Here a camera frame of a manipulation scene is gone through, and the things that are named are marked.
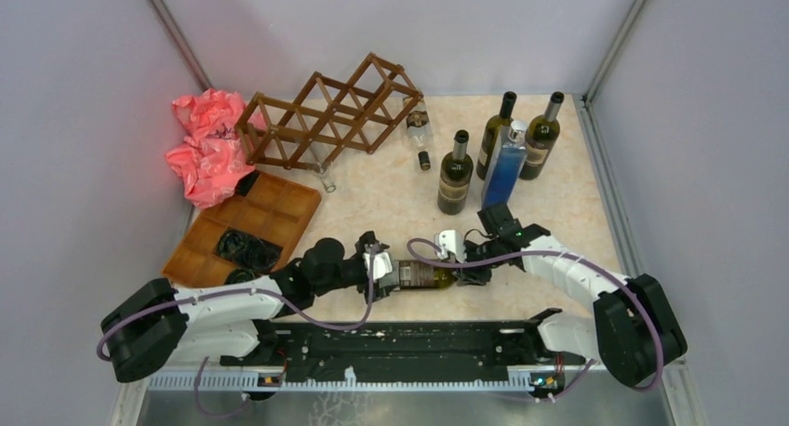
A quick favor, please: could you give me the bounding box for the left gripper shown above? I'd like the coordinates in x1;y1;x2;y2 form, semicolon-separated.
314;231;397;302

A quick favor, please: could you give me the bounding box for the dark green wine bottle front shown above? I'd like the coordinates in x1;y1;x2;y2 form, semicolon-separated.
395;260;456;290

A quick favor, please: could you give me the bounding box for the dark green wine bottle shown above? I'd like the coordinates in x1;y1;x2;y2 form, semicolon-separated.
437;129;474;215
395;260;456;290

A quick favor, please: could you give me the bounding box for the clear glass bottle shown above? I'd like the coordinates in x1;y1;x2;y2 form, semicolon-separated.
309;144;337;193

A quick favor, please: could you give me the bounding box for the brown wooden wine rack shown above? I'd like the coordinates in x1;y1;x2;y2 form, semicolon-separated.
234;53;423;170

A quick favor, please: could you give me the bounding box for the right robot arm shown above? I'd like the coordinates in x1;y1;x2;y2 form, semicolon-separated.
435;204;688;388

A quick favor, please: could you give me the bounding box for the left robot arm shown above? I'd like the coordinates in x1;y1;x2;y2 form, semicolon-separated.
96;231;395;383

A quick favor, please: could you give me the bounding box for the dark green wine bottle middle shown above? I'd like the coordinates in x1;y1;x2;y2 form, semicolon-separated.
437;129;474;215

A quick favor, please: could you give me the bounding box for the blue square glass bottle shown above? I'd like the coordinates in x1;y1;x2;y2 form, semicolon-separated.
481;120;528;208

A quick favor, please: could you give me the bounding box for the clear labelled liquor bottle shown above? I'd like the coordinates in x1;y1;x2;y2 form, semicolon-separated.
406;100;432;171

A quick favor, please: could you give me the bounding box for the dark wine bottle back left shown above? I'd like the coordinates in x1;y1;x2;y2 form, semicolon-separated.
475;91;517;180

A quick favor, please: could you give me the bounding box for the dark wine bottle back right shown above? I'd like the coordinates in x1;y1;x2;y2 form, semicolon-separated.
518;91;565;180

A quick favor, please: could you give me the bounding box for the wooden compartment tray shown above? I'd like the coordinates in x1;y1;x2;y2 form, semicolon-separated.
161;172;321;287

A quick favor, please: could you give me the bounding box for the rolled dark belt upper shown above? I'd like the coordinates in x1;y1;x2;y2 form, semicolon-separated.
214;228;282;273

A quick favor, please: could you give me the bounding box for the rolled dark belt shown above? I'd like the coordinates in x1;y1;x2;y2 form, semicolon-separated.
214;228;282;273
224;268;260;286

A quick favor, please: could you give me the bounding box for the rolled dark belt lower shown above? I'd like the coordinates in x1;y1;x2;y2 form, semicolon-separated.
224;268;260;286

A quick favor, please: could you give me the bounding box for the pink plastic bag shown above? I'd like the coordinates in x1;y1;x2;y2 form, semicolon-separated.
165;88;254;209

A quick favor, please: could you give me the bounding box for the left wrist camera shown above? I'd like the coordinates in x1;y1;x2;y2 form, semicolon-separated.
363;251;394;282

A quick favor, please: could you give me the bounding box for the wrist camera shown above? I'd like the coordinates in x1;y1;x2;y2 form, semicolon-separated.
363;251;394;282
434;230;466;263

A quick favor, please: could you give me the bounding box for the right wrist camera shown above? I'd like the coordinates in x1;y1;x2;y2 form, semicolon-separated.
434;230;466;263

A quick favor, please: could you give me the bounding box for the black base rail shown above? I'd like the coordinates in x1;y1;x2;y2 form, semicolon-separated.
132;319;686;393

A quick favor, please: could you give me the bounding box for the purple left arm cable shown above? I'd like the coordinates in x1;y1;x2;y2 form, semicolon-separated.
95;243;381;419

